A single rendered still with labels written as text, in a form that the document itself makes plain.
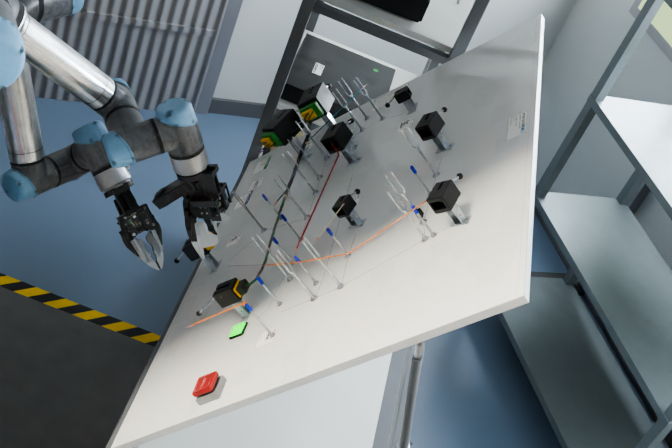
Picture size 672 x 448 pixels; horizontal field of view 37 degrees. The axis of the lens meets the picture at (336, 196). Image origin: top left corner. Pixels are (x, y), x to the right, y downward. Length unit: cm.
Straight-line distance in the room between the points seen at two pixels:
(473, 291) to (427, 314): 10
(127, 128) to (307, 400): 95
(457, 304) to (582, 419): 219
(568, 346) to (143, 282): 173
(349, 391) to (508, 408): 149
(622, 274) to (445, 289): 205
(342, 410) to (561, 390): 156
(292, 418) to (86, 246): 163
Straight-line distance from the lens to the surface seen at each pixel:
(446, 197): 203
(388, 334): 192
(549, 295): 444
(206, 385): 215
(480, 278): 189
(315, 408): 264
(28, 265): 388
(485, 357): 424
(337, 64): 331
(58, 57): 202
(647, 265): 405
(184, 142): 205
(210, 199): 213
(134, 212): 228
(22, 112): 224
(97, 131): 229
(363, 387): 274
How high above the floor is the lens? 275
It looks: 36 degrees down
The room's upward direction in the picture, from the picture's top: 24 degrees clockwise
